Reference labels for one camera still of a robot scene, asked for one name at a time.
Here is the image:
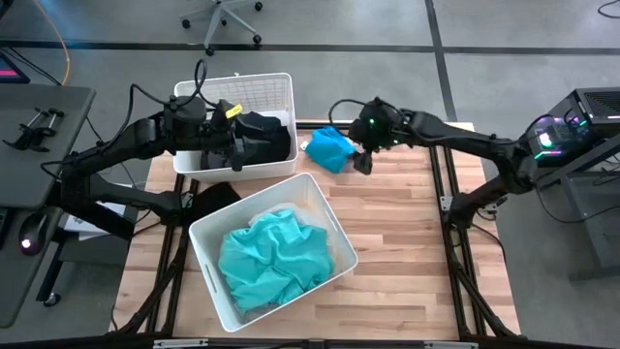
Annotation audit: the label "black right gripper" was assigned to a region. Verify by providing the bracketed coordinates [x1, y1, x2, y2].
[347, 98, 414, 176]

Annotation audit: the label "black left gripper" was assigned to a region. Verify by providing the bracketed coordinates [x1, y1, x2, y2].
[204, 98, 272, 173]

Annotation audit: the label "black shorts with waistband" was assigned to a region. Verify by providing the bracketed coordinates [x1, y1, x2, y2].
[236, 111, 294, 167]

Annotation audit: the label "bright blue garment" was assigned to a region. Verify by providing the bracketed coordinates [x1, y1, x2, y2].
[299, 126, 360, 175]

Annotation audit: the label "white basket for dark clothes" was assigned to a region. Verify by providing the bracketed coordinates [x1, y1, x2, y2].
[172, 72, 299, 184]

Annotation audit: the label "white basket for light clothes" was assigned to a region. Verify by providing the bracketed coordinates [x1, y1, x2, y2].
[188, 172, 360, 333]

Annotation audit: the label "turquoise garment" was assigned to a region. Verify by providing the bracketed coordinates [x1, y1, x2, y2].
[217, 207, 336, 315]

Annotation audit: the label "flat black garment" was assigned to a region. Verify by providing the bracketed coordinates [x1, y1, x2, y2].
[185, 180, 243, 225]

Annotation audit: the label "grey office chair base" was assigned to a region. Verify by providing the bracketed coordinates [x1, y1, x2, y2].
[180, 0, 264, 57]

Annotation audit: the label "white paper sheets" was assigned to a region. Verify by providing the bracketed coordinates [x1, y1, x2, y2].
[62, 193, 130, 242]

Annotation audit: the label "black desk clamp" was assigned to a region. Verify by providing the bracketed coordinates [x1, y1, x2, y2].
[1, 107, 66, 153]

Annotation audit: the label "grey side desk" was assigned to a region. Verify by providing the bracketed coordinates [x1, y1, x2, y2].
[0, 84, 97, 330]

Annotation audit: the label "black computer tower with lights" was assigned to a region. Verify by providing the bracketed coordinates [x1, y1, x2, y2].
[516, 86, 620, 169]

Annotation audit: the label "black computer mouse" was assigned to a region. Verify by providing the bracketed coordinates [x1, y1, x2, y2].
[17, 211, 49, 257]

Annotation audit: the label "dark grey computer stand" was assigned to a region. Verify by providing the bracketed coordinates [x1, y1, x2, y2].
[546, 144, 620, 283]

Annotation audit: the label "monitor with pink screen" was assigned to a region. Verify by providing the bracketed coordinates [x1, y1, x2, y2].
[0, 50, 31, 85]

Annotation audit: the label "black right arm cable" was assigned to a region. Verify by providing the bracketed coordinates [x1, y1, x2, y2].
[327, 98, 370, 129]

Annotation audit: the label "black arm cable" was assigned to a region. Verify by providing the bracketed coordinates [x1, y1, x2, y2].
[127, 57, 210, 111]
[327, 98, 370, 129]

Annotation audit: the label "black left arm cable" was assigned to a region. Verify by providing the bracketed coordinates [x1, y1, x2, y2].
[127, 57, 210, 111]

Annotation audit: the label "black aluminium table frame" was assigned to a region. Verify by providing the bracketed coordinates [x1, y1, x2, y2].
[0, 119, 620, 349]

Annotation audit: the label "yellow floor cable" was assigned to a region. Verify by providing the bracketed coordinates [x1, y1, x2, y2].
[32, 0, 72, 87]

